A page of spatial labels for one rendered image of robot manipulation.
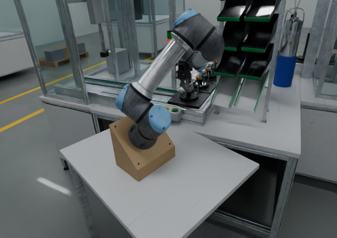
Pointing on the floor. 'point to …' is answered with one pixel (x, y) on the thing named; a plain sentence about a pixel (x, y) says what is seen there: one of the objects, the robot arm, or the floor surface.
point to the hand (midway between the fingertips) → (185, 88)
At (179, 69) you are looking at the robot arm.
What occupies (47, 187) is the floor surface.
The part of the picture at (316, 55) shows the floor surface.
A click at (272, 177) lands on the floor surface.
